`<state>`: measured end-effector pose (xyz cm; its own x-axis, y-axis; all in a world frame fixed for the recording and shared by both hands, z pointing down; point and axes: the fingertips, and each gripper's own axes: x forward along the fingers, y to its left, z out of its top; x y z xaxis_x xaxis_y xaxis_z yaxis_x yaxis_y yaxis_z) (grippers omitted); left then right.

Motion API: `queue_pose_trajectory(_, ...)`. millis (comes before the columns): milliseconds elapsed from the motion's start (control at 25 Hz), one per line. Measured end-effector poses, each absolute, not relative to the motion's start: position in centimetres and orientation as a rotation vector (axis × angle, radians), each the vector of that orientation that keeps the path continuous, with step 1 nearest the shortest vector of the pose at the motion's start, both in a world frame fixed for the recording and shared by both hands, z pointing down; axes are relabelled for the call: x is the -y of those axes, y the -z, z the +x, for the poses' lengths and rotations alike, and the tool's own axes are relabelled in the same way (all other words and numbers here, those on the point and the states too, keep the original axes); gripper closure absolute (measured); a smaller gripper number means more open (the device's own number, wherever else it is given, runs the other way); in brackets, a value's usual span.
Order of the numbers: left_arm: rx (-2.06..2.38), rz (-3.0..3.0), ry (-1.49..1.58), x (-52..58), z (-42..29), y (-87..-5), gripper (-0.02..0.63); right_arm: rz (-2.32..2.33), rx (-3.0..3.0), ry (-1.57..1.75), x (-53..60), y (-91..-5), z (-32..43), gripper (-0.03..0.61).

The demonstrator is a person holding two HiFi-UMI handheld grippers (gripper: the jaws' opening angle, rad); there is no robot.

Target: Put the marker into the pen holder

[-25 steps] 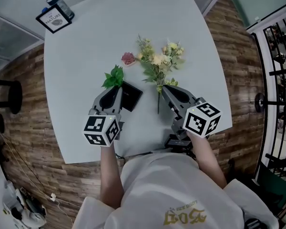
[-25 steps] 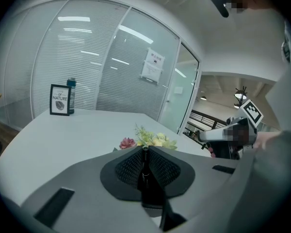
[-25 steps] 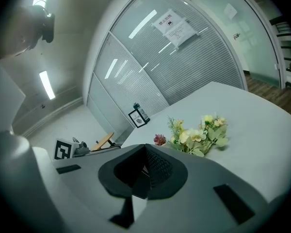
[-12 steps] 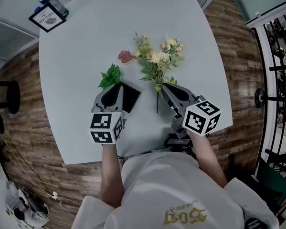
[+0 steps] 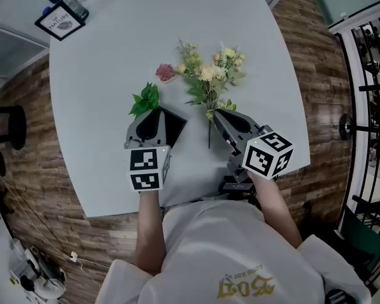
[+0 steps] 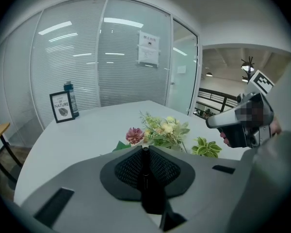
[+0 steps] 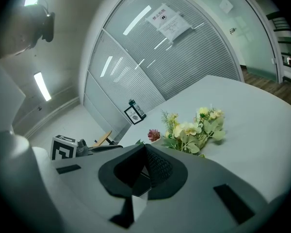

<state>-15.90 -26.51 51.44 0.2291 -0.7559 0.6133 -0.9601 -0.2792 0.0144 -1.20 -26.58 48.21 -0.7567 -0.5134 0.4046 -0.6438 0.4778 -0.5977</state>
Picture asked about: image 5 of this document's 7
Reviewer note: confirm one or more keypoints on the black round disc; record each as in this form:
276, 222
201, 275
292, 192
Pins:
345, 127

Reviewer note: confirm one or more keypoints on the small variegated leaf plant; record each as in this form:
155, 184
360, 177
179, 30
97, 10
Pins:
229, 105

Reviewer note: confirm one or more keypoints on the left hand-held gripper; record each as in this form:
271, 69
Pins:
145, 166

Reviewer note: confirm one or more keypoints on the white and grey equipment pile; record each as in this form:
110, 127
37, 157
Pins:
35, 274

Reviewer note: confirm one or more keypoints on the person's white t-shirt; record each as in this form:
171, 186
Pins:
221, 249

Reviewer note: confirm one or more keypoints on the pink succulent in white pot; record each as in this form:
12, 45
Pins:
165, 72

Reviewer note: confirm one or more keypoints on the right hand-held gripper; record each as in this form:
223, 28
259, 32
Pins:
266, 157

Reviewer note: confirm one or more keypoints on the black round floor stand base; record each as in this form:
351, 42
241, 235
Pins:
0, 163

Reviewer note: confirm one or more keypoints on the black square vase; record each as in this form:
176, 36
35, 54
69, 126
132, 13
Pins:
175, 127

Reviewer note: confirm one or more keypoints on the artificial flower bouquet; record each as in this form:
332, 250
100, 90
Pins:
207, 74

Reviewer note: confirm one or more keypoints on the white power strip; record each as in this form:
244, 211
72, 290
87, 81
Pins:
73, 256

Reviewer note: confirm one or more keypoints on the black framed picture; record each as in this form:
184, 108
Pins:
60, 21

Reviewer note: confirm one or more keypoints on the black metal railing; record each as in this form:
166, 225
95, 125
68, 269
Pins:
377, 88

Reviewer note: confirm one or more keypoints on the small green leafy plant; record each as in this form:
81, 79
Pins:
147, 101

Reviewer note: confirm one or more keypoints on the dark green chair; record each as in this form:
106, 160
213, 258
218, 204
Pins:
364, 245

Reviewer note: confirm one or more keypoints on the person's right forearm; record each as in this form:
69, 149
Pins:
272, 207

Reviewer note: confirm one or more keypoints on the dark water bottle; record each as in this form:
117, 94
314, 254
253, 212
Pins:
71, 2

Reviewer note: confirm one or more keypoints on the round wooden table black base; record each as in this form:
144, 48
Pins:
17, 128

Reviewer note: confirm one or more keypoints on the black device at waist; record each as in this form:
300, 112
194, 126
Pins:
237, 187

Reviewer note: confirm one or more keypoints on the person's left forearm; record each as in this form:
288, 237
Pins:
150, 233

